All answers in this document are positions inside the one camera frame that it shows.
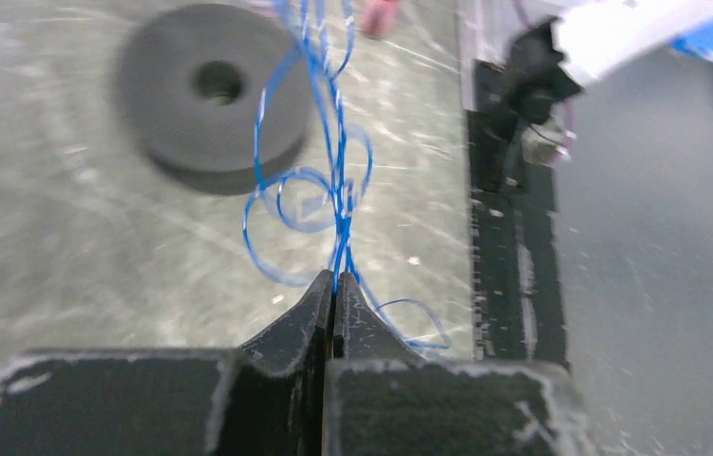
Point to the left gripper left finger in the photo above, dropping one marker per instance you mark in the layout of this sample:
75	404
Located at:
261	398

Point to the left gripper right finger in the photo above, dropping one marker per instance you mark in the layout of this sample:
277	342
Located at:
381	398

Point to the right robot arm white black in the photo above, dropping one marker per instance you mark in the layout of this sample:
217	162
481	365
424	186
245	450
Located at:
563	54

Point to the black spool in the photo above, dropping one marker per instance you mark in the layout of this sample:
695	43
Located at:
214	94

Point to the pink marker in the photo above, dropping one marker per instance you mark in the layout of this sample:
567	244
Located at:
378	18

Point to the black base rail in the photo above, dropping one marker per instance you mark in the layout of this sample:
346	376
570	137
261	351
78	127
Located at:
517	300

